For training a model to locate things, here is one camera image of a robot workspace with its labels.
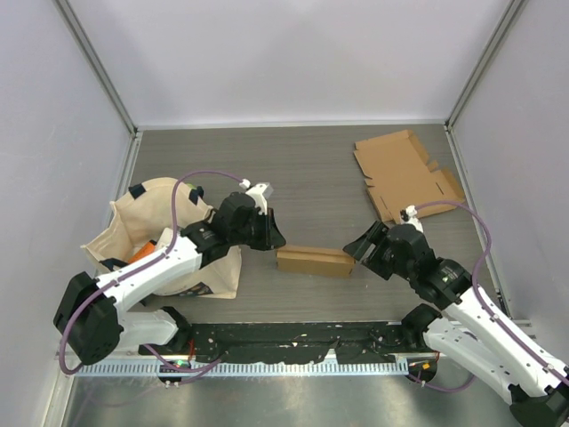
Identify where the white slotted cable duct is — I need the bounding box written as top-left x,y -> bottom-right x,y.
76,358 -> 409,378

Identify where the orange item in bag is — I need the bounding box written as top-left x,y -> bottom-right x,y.
128,240 -> 156,264

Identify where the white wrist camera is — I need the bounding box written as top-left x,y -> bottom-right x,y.
239,179 -> 274,215
399,205 -> 424,233

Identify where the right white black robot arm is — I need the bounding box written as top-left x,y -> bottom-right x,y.
343,222 -> 568,426

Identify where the brown cardboard box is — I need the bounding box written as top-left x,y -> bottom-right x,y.
276,245 -> 355,278
354,130 -> 465,223

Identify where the beige canvas tote bag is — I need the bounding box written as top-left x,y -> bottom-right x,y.
82,177 -> 242,299

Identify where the aluminium front rail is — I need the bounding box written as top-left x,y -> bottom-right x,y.
56,318 -> 541,359

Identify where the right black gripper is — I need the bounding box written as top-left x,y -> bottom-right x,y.
342,221 -> 414,280

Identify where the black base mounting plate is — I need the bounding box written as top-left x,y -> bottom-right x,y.
154,321 -> 432,365

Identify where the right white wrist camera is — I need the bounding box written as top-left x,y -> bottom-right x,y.
399,205 -> 424,233

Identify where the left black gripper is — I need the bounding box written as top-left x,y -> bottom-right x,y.
229,207 -> 286,252

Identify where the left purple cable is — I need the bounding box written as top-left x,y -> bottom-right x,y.
60,170 -> 250,386

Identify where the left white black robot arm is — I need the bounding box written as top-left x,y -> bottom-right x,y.
53,182 -> 286,366

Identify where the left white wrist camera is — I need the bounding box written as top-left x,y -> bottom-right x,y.
239,179 -> 274,215

